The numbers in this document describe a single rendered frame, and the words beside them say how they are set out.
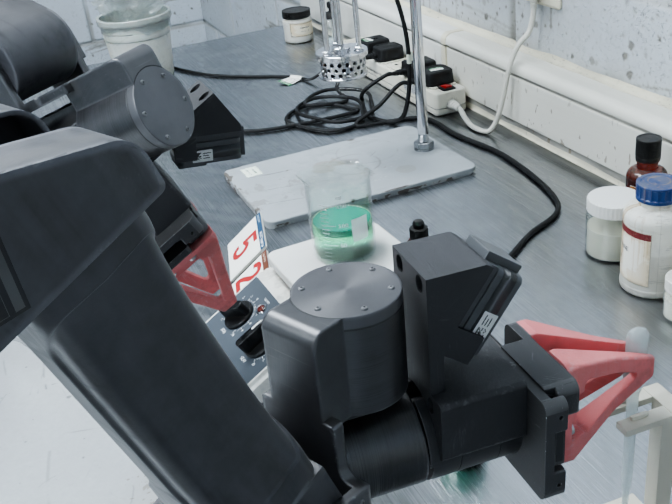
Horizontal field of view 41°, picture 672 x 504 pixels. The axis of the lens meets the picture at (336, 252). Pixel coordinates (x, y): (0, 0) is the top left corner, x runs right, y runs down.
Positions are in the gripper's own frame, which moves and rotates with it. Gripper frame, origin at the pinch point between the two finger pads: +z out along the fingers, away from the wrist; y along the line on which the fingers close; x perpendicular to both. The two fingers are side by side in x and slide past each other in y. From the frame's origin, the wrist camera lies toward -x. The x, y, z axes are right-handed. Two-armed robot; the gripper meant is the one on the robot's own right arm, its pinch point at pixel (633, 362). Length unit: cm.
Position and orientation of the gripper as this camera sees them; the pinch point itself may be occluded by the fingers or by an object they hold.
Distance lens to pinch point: 57.3
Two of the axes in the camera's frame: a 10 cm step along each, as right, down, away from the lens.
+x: 0.9, 8.9, 4.6
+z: 9.4, -2.3, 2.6
